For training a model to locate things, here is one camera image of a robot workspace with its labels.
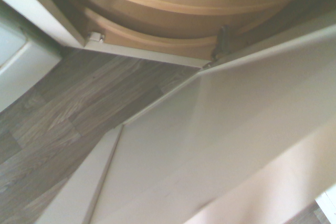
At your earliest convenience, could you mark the white magnetic door catch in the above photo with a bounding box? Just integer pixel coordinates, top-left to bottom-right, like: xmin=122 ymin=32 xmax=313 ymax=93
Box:
xmin=86 ymin=31 xmax=106 ymax=44

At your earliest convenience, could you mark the white sink cabinet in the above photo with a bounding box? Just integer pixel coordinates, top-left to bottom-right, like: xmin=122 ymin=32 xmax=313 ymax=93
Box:
xmin=314 ymin=188 xmax=336 ymax=218

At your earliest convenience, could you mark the white electric stove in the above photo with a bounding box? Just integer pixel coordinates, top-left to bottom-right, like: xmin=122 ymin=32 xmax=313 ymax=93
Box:
xmin=0 ymin=0 xmax=62 ymax=112

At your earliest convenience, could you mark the white cabinet door with knob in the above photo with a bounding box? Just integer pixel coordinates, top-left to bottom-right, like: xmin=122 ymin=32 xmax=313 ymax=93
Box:
xmin=34 ymin=16 xmax=336 ymax=224

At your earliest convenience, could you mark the metal door hinge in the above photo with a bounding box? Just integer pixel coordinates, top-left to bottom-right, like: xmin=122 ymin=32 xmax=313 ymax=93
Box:
xmin=209 ymin=24 xmax=231 ymax=64

